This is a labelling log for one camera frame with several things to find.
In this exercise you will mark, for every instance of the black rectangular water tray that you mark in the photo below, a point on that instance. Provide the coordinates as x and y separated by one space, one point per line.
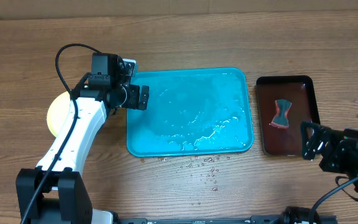
299 90

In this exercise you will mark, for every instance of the teal plastic tray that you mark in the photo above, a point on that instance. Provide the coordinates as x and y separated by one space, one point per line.
191 112

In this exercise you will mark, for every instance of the red and grey sponge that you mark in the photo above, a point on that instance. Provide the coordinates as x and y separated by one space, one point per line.
280 120

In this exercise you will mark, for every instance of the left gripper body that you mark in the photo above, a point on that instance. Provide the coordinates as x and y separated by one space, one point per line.
127 98

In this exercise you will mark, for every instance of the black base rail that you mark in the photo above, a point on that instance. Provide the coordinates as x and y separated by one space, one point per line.
255 219

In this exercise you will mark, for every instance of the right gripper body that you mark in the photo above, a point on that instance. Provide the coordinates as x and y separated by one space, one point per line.
332 160

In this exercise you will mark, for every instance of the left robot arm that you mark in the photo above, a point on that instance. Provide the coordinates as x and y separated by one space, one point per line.
54 191

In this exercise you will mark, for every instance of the yellow-green plate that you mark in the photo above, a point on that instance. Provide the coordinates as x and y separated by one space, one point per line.
57 113

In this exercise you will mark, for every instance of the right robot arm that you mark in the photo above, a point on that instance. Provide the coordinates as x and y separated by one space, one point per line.
293 215

